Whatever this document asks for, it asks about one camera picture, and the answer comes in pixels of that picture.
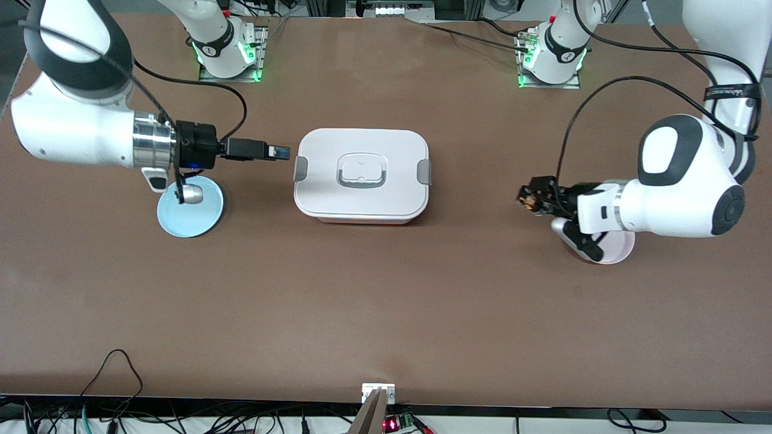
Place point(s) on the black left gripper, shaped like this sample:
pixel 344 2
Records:
pixel 562 197

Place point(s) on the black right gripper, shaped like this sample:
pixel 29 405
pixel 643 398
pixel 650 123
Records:
pixel 197 146

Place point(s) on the orange and black push-button switch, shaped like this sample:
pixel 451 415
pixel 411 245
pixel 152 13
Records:
pixel 528 199

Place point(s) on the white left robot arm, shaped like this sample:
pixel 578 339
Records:
pixel 675 199

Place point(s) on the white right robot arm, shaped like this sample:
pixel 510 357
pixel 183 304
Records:
pixel 72 132

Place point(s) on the light blue round plate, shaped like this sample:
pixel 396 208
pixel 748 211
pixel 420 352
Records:
pixel 199 223

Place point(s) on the pink round plate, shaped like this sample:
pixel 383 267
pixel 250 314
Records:
pixel 621 247

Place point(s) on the white lunch box grey clips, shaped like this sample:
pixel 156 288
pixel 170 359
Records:
pixel 362 205

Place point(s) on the white power strip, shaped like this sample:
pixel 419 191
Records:
pixel 398 9

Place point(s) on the circuit board with red display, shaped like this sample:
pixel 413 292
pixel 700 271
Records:
pixel 392 424

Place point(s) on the grey metal bar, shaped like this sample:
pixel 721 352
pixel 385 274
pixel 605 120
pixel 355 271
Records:
pixel 371 416

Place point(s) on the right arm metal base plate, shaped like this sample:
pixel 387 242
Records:
pixel 262 54

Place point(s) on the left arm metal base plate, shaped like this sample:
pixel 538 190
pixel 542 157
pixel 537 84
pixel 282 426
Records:
pixel 570 84

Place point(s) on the small white bracket plate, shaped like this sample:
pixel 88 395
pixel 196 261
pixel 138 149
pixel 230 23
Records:
pixel 369 390

